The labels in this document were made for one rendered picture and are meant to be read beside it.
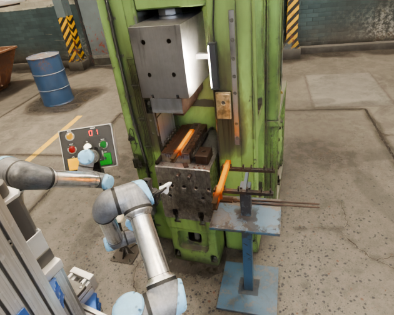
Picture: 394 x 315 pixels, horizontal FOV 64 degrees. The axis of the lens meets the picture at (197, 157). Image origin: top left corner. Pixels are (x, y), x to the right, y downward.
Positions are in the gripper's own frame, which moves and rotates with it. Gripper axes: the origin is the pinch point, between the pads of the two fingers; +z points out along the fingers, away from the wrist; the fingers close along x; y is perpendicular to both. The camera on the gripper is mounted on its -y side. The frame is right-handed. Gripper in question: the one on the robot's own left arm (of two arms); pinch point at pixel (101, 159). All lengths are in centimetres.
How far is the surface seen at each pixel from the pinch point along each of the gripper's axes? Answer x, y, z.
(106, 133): -2.9, 16.2, 10.4
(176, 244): -34, -74, 48
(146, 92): -33.7, 34.7, -7.8
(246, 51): -92, 45, -26
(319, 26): -389, 212, 467
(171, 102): -48, 26, -10
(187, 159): -52, -9, 7
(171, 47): -52, 52, -28
